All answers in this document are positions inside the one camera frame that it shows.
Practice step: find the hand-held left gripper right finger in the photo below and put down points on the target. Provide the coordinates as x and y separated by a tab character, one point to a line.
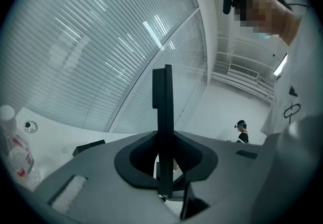
234	177

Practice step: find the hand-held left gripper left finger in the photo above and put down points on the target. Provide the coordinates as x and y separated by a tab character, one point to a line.
106	187

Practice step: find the black telephone base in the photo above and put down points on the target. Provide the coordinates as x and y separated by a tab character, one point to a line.
88	147

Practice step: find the clear plastic water bottle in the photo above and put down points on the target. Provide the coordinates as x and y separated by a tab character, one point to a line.
19	157

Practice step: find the white air vent grille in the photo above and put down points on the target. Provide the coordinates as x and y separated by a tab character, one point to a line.
243	71

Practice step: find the ceiling light strip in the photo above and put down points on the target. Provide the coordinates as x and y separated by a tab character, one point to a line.
280	65

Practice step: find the person in white shirt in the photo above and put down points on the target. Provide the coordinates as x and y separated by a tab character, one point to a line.
297	71

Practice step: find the person's head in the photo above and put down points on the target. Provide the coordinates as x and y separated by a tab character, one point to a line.
285	23

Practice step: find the black head-mounted camera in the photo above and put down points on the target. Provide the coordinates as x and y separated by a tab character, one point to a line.
228	2

